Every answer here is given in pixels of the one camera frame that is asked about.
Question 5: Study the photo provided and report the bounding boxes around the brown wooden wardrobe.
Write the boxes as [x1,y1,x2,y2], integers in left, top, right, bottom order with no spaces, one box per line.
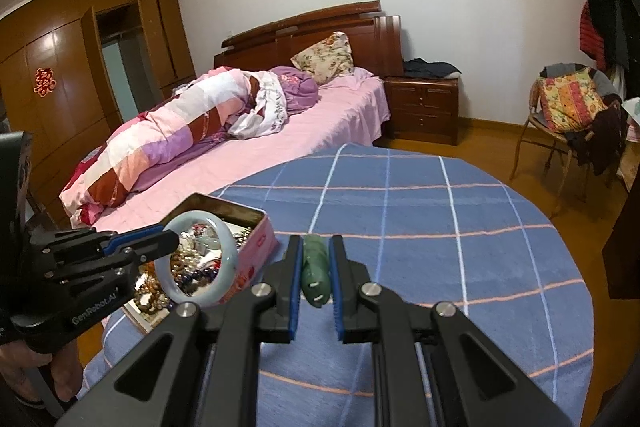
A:
[0,0,197,228]

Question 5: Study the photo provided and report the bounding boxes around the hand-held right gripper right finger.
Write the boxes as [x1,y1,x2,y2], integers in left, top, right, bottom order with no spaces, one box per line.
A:
[328,235,573,427]

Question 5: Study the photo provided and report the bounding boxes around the gold bead bracelet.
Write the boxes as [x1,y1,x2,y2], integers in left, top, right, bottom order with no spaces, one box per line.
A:
[229,226,254,249]

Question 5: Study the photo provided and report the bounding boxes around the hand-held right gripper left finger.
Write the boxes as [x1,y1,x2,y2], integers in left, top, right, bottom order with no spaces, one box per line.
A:
[55,234,305,427]

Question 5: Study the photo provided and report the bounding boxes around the dark wooden cabinet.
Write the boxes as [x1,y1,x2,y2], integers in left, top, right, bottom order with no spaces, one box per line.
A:
[601,187,640,301]

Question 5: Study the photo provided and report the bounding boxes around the dark garment on chair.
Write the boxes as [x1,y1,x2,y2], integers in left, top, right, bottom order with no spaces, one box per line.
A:
[565,104,624,176]

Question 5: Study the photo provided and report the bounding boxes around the pale jade bangle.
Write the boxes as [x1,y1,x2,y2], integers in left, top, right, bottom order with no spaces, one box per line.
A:
[154,210,237,306]

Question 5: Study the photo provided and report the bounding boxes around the red hanging garment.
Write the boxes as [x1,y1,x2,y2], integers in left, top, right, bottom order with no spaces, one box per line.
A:
[580,2,609,68]

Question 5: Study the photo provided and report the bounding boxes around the pink patchwork quilt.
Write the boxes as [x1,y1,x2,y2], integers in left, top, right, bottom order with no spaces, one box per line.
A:
[59,67,291,228]

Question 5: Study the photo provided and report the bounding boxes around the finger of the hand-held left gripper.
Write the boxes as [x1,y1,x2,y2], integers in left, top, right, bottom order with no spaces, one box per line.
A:
[27,224,173,260]
[45,231,182,300]

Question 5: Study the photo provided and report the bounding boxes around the wooden chair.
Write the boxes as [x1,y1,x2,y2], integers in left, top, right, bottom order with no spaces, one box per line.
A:
[510,63,623,220]

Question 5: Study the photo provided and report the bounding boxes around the green jade segment bracelet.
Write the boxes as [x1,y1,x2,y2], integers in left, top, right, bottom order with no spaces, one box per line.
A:
[300,234,332,309]

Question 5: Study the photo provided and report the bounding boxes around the purple blanket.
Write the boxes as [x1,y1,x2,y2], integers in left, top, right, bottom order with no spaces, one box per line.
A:
[270,66,321,114]

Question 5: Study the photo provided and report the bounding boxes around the dark hanging clothes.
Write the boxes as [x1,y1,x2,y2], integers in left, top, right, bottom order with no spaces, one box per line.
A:
[581,0,632,72]

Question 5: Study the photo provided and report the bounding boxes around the red paper decoration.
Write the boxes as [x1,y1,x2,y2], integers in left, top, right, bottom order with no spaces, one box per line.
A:
[32,67,55,97]

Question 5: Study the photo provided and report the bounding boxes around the dark folded clothes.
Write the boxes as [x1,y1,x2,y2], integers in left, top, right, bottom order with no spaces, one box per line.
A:
[402,57,463,82]

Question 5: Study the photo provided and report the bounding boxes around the colourful patchwork cushion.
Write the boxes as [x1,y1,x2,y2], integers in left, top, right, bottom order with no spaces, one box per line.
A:
[537,69,609,134]

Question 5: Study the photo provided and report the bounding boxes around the floral pillow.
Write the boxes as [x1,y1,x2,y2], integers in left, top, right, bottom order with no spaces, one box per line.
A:
[290,32,356,85]

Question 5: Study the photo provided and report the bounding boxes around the pink tin box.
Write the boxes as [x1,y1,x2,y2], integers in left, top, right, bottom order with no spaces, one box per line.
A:
[120,193,280,334]

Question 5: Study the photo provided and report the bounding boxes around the brown wooden bead necklace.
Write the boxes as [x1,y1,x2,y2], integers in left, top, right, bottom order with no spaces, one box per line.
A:
[132,257,173,315]

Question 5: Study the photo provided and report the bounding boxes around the wooden bed with pink sheet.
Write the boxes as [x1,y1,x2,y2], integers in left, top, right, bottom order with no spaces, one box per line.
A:
[59,0,403,230]

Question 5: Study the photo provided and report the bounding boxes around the person's left hand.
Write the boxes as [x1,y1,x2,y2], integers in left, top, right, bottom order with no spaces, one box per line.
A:
[0,341,82,408]

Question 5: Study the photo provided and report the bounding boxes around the purple bead bracelet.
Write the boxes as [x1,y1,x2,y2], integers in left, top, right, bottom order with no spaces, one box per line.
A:
[177,264,222,294]

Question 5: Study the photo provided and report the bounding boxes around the wooden nightstand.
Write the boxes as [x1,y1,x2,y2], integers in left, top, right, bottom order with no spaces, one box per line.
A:
[384,76,460,146]

